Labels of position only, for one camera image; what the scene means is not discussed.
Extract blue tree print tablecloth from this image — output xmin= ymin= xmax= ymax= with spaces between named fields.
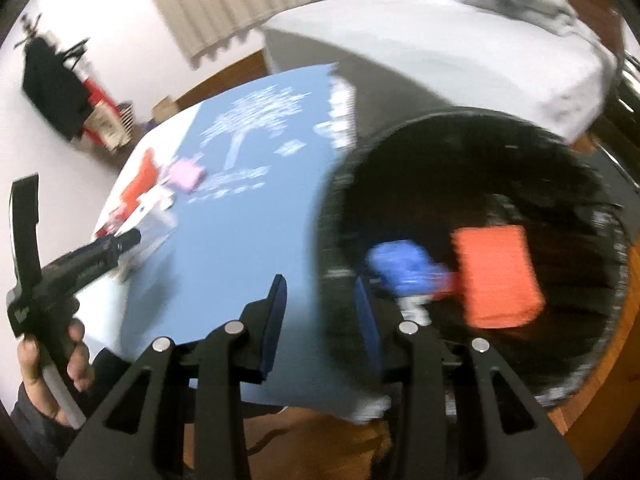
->
xmin=120 ymin=62 xmax=392 ymax=423

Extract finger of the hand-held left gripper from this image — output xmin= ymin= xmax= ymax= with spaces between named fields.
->
xmin=75 ymin=229 xmax=142 ymax=288

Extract black mesh waste bin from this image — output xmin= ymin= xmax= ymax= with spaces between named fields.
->
xmin=310 ymin=107 xmax=628 ymax=408

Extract light blue tablecloth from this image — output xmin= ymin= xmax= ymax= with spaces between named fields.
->
xmin=94 ymin=102 xmax=211 ymax=281

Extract blue plastic packet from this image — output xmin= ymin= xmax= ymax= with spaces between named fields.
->
xmin=367 ymin=242 xmax=453 ymax=306

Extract black metal chair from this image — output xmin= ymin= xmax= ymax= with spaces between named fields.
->
xmin=597 ymin=55 xmax=640 ymax=186

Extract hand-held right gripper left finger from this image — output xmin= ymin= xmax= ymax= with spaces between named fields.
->
xmin=56 ymin=274 xmax=289 ymax=480

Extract pink face mask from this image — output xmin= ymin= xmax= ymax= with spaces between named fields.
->
xmin=167 ymin=157 xmax=206 ymax=193

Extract red bag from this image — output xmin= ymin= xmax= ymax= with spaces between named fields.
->
xmin=75 ymin=77 xmax=126 ymax=148

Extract white paper scrap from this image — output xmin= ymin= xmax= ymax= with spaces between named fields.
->
xmin=400 ymin=300 xmax=432 ymax=327

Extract person's left hand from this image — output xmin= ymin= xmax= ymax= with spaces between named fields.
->
xmin=17 ymin=320 xmax=96 ymax=423

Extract beige pleated curtain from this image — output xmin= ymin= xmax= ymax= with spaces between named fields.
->
xmin=132 ymin=0 xmax=346 ymax=68

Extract light grey pillow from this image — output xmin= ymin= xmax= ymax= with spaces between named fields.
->
xmin=452 ymin=0 xmax=576 ymax=33

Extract white crumpled paper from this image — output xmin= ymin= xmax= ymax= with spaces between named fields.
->
xmin=135 ymin=187 xmax=176 ymax=221

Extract striped bag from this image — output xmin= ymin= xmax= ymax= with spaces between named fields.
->
xmin=117 ymin=102 xmax=136 ymax=146

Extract person's left forearm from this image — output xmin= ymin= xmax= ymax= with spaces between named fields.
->
xmin=9 ymin=384 xmax=68 ymax=467

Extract red wrapper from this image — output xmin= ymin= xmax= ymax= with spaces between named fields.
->
xmin=95 ymin=207 xmax=126 ymax=238

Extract orange foam net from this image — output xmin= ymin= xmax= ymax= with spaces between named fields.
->
xmin=121 ymin=149 xmax=162 ymax=211
xmin=452 ymin=225 xmax=546 ymax=330

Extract bed with grey sheet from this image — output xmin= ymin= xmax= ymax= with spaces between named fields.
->
xmin=262 ymin=0 xmax=621 ymax=143

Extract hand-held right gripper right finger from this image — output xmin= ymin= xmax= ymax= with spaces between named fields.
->
xmin=356 ymin=277 xmax=584 ymax=480

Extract brown paper bag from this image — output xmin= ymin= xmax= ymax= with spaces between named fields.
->
xmin=152 ymin=97 xmax=178 ymax=123

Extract black clothes on coat rack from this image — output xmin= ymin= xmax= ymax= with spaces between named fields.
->
xmin=20 ymin=12 xmax=93 ymax=141

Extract clear plastic wrapper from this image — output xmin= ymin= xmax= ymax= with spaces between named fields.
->
xmin=115 ymin=212 xmax=176 ymax=281

